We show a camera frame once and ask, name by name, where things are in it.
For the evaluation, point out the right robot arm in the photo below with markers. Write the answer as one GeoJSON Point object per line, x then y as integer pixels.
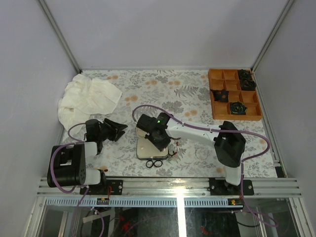
{"type": "Point", "coordinates": [228, 143]}

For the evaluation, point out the cream navy jewelry box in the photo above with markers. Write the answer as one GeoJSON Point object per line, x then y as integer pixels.
{"type": "Point", "coordinates": [150, 151]}

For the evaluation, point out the silver hoop bangle right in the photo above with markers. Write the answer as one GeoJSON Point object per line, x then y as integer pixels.
{"type": "Point", "coordinates": [201, 153]}

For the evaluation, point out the floral patterned tablecloth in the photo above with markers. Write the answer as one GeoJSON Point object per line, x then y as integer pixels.
{"type": "Point", "coordinates": [185, 94]}

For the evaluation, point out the dark fabric flower in tray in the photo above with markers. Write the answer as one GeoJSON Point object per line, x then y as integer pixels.
{"type": "Point", "coordinates": [246, 81]}

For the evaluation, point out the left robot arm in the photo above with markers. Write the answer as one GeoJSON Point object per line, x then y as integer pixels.
{"type": "Point", "coordinates": [67, 165]}

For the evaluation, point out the aluminium mounting rail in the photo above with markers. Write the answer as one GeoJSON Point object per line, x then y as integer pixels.
{"type": "Point", "coordinates": [165, 192]}

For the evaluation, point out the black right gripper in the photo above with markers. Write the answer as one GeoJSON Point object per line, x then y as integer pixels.
{"type": "Point", "coordinates": [161, 146]}

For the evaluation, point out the white crumpled cloth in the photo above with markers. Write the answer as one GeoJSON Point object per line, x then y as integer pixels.
{"type": "Point", "coordinates": [84, 97]}

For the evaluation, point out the wooden compartment tray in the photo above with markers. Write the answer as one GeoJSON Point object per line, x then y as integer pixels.
{"type": "Point", "coordinates": [225, 88]}

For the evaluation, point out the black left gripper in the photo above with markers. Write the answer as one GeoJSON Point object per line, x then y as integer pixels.
{"type": "Point", "coordinates": [116, 135]}

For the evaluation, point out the dark flower with blue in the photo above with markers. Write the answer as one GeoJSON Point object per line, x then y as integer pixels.
{"type": "Point", "coordinates": [237, 108]}

